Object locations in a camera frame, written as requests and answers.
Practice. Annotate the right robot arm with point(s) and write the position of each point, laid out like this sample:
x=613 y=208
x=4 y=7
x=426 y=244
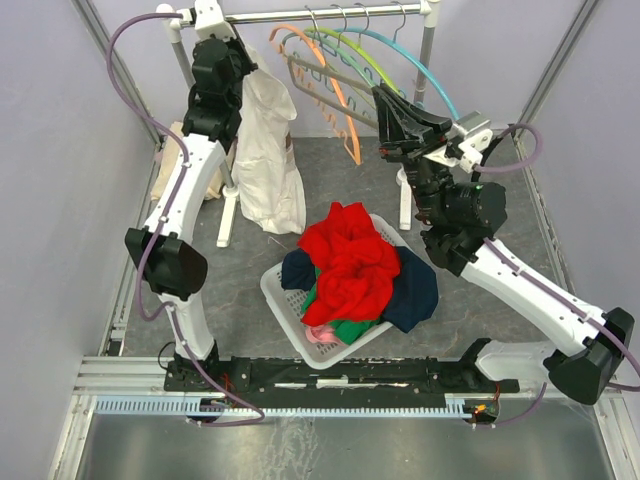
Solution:
x=584 y=344

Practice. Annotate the pink t shirt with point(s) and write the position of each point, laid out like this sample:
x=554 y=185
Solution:
x=324 y=335

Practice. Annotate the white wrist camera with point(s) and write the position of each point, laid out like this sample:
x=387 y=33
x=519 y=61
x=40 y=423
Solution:
x=465 y=143
x=208 y=21

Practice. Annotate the folded beige cloth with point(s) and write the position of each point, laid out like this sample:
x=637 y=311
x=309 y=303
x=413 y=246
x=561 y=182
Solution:
x=167 y=159

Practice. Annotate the mint green hanger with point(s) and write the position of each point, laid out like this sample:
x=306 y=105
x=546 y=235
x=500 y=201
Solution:
x=348 y=104

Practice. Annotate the light blue cable duct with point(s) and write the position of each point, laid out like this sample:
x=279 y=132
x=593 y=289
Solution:
x=190 y=406

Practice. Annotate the teal blue hanger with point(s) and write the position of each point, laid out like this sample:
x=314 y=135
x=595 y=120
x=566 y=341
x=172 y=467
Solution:
x=429 y=11

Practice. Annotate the red t shirt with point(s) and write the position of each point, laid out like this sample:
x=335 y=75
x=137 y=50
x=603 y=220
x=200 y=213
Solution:
x=357 y=267

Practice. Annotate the green t shirt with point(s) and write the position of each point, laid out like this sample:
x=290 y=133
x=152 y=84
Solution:
x=349 y=331

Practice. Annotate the navy blue t shirt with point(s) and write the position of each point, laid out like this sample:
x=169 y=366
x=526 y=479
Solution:
x=415 y=291

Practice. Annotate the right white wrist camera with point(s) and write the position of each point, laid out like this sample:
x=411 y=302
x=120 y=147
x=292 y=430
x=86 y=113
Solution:
x=465 y=143

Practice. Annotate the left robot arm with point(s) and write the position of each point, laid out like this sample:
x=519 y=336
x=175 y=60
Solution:
x=161 y=250

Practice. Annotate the yellow green hanger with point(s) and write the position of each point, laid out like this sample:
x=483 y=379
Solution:
x=333 y=43

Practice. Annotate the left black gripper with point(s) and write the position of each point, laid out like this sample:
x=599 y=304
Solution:
x=236 y=45

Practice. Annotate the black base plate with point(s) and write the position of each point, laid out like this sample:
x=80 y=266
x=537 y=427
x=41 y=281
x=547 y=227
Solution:
x=407 y=382

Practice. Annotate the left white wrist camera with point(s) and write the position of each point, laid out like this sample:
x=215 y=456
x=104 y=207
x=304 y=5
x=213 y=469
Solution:
x=208 y=21

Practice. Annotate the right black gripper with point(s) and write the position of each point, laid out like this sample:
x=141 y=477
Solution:
x=405 y=131

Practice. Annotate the silver clothes rack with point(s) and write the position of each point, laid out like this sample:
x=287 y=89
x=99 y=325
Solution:
x=174 y=26

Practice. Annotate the white t shirt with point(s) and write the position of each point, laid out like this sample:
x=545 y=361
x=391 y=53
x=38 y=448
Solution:
x=270 y=185

